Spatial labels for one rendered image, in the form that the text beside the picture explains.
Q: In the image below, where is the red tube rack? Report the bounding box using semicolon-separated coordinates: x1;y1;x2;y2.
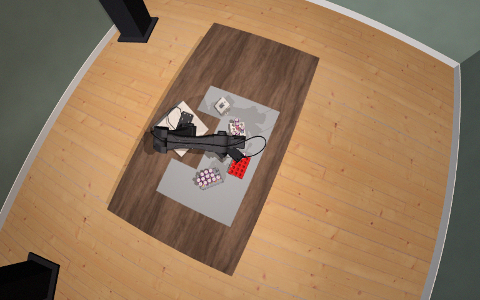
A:
228;157;251;179

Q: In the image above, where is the grey bench mat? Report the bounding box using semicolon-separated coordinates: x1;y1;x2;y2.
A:
156;86;280;227

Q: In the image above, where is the cream square panel with done button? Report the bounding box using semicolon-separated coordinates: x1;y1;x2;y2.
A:
215;97;231;116

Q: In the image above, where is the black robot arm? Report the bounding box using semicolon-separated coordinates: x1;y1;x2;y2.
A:
153;111;246;163

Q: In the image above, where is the white tube rack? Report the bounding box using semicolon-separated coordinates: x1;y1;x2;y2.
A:
230;122;246;136

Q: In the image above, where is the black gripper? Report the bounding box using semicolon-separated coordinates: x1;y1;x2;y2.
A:
215;152;227;159

